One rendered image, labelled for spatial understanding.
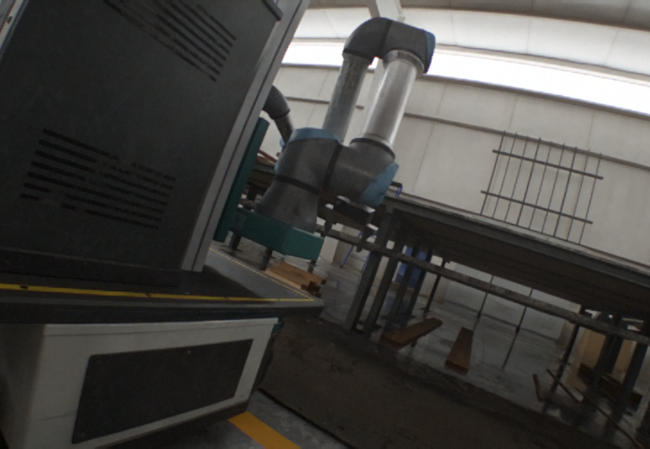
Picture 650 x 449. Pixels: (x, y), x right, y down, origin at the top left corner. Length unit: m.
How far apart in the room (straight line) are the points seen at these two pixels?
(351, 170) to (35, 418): 0.68
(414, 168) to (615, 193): 4.62
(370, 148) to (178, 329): 0.53
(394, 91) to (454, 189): 7.50
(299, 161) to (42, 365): 0.59
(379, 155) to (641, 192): 8.39
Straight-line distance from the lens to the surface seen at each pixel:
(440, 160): 8.59
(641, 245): 8.70
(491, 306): 7.35
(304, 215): 0.75
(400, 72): 0.92
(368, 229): 1.14
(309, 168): 0.76
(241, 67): 0.61
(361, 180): 0.75
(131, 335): 0.51
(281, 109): 1.42
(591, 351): 7.53
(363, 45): 1.00
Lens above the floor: 0.49
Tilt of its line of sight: 2 degrees up
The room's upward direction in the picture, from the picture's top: 20 degrees clockwise
